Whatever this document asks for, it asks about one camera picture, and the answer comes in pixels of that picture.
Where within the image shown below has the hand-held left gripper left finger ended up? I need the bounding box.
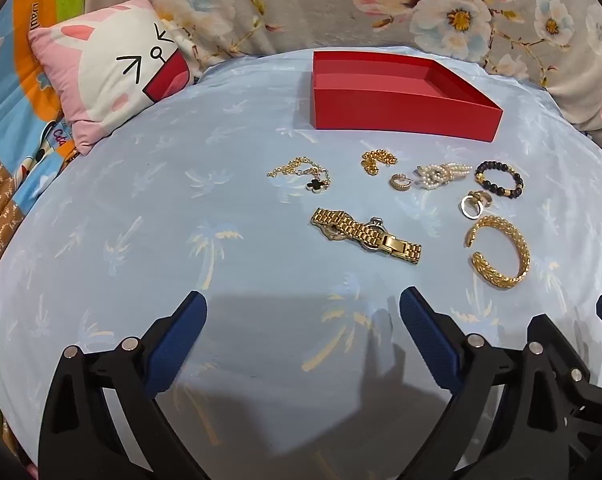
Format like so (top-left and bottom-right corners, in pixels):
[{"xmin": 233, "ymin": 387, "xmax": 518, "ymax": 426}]
[{"xmin": 37, "ymin": 290, "xmax": 209, "ymax": 480}]

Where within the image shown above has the grey floral blanket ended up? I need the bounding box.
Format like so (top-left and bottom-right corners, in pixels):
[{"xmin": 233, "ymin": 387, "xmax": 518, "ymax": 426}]
[{"xmin": 84, "ymin": 0, "xmax": 602, "ymax": 153}]

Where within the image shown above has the gold cuff bangle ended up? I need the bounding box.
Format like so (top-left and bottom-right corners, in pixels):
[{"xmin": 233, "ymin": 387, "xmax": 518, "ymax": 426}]
[{"xmin": 464, "ymin": 215, "xmax": 530, "ymax": 288}]

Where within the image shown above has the black bead bracelet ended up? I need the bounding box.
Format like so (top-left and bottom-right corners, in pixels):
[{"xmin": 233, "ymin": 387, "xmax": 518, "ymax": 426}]
[{"xmin": 475, "ymin": 160, "xmax": 524, "ymax": 199}]

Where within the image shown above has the light blue palm print sheet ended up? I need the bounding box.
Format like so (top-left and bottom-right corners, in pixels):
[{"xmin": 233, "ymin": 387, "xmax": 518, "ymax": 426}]
[{"xmin": 0, "ymin": 50, "xmax": 602, "ymax": 480}]

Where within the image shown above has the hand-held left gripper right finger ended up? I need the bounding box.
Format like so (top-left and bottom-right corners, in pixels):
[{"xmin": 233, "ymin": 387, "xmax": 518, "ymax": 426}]
[{"xmin": 399, "ymin": 286, "xmax": 599, "ymax": 480}]

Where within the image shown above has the gold chain bracelet black clover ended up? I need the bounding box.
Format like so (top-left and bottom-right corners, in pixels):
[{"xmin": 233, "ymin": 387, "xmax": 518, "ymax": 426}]
[{"xmin": 267, "ymin": 157, "xmax": 332, "ymax": 194}]

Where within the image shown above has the short gold chain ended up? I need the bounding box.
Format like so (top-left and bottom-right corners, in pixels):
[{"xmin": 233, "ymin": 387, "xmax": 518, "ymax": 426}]
[{"xmin": 361, "ymin": 150, "xmax": 398, "ymax": 177}]

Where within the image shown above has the pink bunny face pillow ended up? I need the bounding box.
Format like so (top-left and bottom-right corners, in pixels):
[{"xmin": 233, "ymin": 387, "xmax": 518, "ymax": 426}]
[{"xmin": 28, "ymin": 0, "xmax": 202, "ymax": 156}]

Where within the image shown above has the white pearl bracelet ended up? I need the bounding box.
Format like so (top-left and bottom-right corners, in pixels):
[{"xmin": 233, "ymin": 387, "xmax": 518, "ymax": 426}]
[{"xmin": 414, "ymin": 161, "xmax": 470, "ymax": 191}]

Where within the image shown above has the red cardboard box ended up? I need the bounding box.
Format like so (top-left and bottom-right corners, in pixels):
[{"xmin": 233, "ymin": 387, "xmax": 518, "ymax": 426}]
[{"xmin": 312, "ymin": 50, "xmax": 504, "ymax": 143}]

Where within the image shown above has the colourful cartoon blanket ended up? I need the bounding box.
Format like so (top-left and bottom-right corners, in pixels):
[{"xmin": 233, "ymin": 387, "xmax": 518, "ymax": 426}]
[{"xmin": 0, "ymin": 0, "xmax": 99, "ymax": 461}]

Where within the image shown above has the gold link watch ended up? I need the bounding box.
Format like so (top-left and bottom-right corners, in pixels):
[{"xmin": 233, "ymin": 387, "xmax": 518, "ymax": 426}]
[{"xmin": 311, "ymin": 207, "xmax": 423, "ymax": 266}]

